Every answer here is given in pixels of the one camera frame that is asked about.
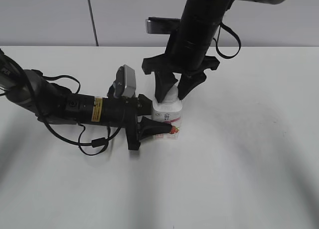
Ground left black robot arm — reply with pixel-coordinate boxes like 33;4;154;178
0;52;173;154

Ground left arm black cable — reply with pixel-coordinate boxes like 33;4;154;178
24;74;125;156

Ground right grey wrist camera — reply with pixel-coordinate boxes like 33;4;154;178
146;17;180;35

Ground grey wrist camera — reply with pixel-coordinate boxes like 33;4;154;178
146;17;180;35
113;65;136;98

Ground white plastic bottle cap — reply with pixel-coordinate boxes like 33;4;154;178
163;85;179;104

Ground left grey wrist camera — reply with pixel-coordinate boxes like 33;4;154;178
113;65;136;98

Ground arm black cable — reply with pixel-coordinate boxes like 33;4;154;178
211;0;242;59
24;74;125;156

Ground white strawberry drink bottle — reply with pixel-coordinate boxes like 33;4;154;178
152;99;182;139

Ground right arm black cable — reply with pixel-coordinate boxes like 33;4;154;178
211;0;242;59

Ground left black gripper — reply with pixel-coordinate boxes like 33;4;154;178
102;86;172;150

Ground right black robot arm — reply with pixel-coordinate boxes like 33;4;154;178
142;0;285;103

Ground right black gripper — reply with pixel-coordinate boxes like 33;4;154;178
142;34;220;103

